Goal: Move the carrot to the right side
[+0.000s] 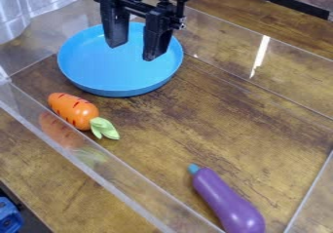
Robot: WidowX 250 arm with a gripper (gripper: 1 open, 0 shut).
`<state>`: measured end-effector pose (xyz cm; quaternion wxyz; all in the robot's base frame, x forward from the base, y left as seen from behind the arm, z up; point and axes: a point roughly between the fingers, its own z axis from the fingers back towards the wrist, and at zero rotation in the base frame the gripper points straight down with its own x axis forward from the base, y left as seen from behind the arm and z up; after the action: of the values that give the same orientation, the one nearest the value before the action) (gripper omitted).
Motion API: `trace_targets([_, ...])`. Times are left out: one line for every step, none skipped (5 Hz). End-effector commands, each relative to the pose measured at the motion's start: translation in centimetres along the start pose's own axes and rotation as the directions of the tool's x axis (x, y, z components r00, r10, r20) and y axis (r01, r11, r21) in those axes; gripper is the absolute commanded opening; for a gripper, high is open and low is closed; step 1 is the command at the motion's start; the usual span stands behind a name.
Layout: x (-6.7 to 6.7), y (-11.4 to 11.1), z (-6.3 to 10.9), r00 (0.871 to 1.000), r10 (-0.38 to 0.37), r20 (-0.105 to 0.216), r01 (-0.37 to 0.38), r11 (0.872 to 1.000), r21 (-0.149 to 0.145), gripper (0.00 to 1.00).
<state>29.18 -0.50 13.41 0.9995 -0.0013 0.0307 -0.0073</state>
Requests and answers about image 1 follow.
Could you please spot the white tiled curtain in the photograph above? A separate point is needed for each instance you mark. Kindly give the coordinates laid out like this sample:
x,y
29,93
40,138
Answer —
x,y
17,12

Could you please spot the orange toy carrot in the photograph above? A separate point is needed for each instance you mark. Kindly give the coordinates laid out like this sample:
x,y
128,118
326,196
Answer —
x,y
80,113

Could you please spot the clear acrylic enclosure wall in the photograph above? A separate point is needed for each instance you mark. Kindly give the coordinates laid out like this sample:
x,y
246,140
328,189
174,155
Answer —
x,y
246,110

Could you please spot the blue round plate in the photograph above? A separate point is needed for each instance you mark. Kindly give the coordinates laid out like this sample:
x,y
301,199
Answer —
x,y
116,72

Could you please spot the blue object at corner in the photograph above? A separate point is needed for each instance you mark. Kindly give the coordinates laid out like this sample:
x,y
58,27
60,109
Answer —
x,y
11,219

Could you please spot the purple toy eggplant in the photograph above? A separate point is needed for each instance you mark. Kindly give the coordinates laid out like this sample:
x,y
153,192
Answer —
x,y
236,213

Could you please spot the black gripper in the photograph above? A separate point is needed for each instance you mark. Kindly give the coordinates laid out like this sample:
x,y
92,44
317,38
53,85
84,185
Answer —
x,y
164,15

